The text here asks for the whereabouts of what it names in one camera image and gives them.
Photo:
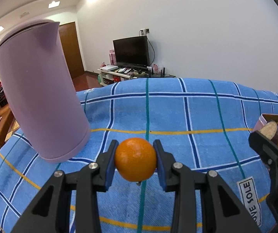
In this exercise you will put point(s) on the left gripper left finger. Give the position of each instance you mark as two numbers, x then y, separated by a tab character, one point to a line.
49	211

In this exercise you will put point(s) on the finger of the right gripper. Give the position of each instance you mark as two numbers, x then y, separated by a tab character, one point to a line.
262	147

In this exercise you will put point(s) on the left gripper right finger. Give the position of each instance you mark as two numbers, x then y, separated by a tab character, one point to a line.
222	211

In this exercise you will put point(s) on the orange tangerine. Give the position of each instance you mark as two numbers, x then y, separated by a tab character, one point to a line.
135	159

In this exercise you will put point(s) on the pink metal tin box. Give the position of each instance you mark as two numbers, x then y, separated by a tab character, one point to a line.
263	119

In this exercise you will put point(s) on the blue plaid tablecloth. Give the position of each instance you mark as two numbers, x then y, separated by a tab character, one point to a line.
205	125

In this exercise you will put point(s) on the white tv stand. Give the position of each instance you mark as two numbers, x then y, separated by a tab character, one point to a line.
108	77

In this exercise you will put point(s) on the black wifi router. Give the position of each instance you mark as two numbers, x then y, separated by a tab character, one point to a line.
153	73

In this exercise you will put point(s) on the purple pitcher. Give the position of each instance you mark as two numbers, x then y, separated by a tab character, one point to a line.
40	91

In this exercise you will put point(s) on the black television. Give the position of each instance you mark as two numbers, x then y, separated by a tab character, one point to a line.
132	50

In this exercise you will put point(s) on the brown wooden door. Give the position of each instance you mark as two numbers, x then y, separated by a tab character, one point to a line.
71	49

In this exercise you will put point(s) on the wall power socket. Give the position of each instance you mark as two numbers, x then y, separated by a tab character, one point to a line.
144	32

